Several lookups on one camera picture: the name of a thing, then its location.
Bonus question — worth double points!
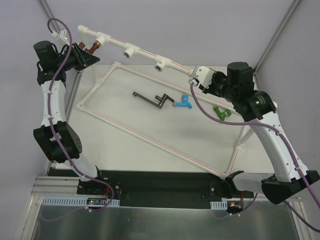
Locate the left white cable duct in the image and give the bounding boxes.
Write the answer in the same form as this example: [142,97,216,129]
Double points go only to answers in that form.
[42,196,120,208]

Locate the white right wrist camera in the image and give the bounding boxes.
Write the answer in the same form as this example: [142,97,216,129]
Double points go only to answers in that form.
[190,65,216,89]

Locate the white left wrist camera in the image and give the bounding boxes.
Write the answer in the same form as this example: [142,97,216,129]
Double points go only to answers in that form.
[51,28,70,45]

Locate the blue plastic faucet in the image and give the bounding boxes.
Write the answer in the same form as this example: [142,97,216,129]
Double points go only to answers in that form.
[172,94,192,109]

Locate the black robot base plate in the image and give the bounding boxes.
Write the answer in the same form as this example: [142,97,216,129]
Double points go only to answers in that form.
[76,170,254,209]

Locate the white PVC pipe frame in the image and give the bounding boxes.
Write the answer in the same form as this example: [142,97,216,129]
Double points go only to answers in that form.
[74,24,258,177]

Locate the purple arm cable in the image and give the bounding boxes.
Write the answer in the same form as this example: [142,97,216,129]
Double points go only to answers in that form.
[46,18,116,222]
[189,81,320,238]

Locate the right white cable duct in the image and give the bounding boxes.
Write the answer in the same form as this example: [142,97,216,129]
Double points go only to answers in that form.
[209,200,244,210]

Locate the grey metal long-spout faucet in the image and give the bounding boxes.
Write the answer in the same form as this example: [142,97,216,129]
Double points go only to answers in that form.
[132,91,175,110]

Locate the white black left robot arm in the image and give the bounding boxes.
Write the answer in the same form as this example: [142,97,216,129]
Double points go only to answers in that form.
[33,40,106,195]

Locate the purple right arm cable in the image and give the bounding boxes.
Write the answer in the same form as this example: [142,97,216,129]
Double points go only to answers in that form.
[189,81,320,238]

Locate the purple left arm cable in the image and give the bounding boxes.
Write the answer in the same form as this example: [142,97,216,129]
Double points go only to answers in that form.
[46,18,116,222]

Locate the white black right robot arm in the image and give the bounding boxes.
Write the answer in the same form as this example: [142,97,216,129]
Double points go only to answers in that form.
[190,62,320,205]

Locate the aluminium enclosure frame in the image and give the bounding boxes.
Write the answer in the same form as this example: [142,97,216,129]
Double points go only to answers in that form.
[17,0,316,240]

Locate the green plastic faucet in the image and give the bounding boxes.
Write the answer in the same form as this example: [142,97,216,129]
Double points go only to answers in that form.
[213,105,232,121]

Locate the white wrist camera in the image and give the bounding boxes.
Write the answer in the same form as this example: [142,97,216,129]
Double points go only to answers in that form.
[51,28,70,45]
[190,65,216,89]

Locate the white cable duct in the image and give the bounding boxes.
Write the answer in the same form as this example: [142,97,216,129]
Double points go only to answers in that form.
[42,196,120,208]
[209,200,244,210]

